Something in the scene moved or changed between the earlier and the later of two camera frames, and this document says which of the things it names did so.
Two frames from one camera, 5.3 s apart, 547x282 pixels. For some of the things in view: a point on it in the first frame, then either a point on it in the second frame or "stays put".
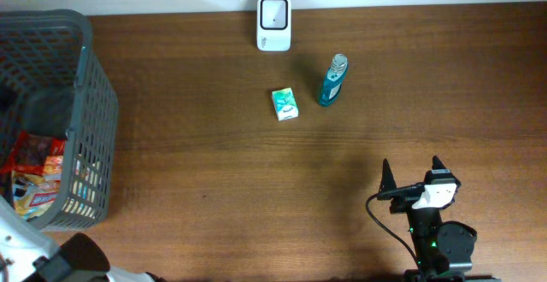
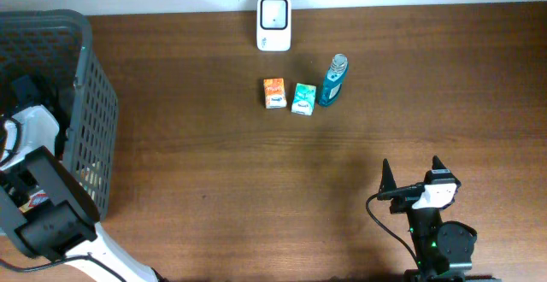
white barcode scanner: x=273 y=22 stays put
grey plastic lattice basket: x=52 y=86 stays put
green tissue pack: x=285 y=104 to x=302 y=102
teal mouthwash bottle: x=332 y=84 stays put
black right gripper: x=388 y=181 stays put
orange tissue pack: x=53 y=167 to x=274 y=92
